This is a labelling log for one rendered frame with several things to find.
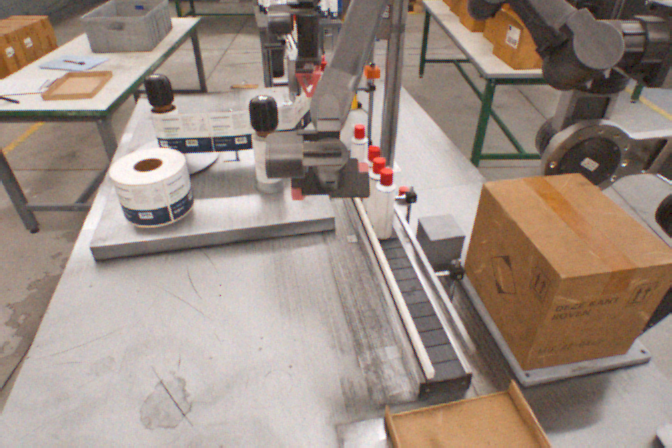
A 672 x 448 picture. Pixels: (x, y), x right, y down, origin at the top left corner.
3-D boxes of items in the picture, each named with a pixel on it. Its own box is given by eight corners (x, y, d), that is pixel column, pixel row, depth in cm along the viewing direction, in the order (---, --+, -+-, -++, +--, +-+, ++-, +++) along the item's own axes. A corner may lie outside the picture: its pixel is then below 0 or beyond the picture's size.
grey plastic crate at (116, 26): (121, 30, 331) (112, -2, 318) (174, 29, 333) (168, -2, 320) (90, 53, 282) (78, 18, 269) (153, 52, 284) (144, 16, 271)
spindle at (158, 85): (162, 150, 156) (142, 71, 140) (188, 147, 158) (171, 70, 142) (159, 162, 149) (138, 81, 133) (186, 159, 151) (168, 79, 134)
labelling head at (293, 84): (289, 110, 187) (285, 50, 172) (318, 108, 189) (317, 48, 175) (293, 124, 176) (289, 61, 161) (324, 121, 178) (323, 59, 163)
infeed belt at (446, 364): (305, 90, 218) (304, 82, 216) (321, 89, 219) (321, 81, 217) (424, 394, 85) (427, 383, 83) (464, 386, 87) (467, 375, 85)
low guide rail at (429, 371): (325, 130, 169) (325, 125, 168) (328, 130, 169) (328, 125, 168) (427, 379, 82) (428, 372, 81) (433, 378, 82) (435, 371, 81)
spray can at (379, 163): (364, 217, 126) (367, 156, 114) (381, 215, 127) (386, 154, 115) (368, 228, 121) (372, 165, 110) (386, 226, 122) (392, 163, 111)
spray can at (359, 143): (348, 180, 142) (349, 123, 130) (363, 179, 143) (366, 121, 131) (351, 189, 138) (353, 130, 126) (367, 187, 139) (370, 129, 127)
